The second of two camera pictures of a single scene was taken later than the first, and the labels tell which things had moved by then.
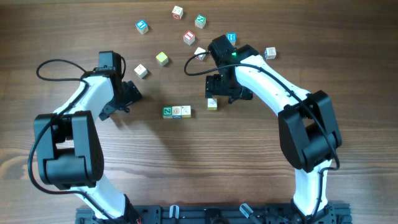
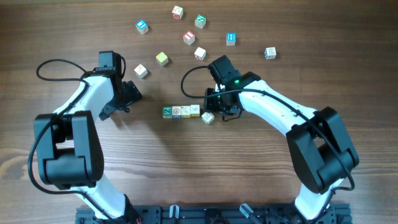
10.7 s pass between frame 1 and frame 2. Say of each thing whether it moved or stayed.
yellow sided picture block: moved
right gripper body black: moved
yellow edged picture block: stayed
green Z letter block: stayed
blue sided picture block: stayed
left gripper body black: stayed
